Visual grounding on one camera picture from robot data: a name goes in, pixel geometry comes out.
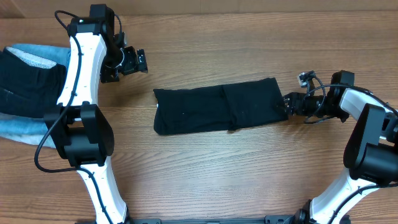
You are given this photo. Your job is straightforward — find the black t-shirt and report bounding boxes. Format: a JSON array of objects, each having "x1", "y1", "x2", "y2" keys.
[{"x1": 154, "y1": 78, "x2": 288, "y2": 135}]

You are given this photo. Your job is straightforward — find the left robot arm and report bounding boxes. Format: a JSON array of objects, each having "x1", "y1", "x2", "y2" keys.
[{"x1": 44, "y1": 4, "x2": 148, "y2": 223}]

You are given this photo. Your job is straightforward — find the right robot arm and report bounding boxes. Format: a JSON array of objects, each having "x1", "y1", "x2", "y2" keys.
[{"x1": 265, "y1": 70, "x2": 397, "y2": 224}]

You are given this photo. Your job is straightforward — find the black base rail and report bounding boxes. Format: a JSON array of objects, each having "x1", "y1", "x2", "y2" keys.
[{"x1": 130, "y1": 215, "x2": 295, "y2": 224}]

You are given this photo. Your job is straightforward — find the folded black garment on stack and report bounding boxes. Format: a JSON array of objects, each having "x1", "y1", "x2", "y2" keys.
[{"x1": 1, "y1": 49, "x2": 67, "y2": 118}]

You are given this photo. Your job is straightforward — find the folded light blue garment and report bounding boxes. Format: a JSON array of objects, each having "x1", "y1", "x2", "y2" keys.
[{"x1": 12, "y1": 44, "x2": 70, "y2": 68}]

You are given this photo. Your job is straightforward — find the folded blue jeans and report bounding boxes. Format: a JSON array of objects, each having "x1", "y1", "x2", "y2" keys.
[{"x1": 1, "y1": 113, "x2": 47, "y2": 146}]

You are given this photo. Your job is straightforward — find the white mesh garment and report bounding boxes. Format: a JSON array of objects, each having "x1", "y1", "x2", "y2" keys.
[{"x1": 5, "y1": 47, "x2": 57, "y2": 69}]

